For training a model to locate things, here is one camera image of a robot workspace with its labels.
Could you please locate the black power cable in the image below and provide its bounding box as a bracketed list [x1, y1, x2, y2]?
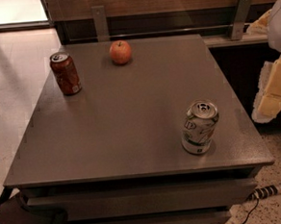
[234, 197, 262, 224]

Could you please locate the left metal wall bracket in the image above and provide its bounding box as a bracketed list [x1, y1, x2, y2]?
[90, 6, 110, 42]

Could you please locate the white power strip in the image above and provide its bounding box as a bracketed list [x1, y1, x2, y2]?
[247, 185, 281, 201]

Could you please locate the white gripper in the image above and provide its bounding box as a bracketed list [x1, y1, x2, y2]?
[246, 0, 281, 124]

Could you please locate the brown orange soda can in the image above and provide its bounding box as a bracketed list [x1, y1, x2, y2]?
[49, 52, 82, 96]

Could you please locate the red apple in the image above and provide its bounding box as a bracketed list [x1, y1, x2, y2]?
[109, 40, 132, 65]

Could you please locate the right metal wall bracket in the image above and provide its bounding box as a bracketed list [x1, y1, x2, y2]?
[228, 0, 252, 41]

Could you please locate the green white 7up can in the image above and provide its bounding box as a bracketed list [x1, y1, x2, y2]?
[181, 100, 219, 155]

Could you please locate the metal wall bracket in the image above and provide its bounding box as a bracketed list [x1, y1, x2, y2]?
[228, 0, 252, 41]
[90, 6, 110, 42]

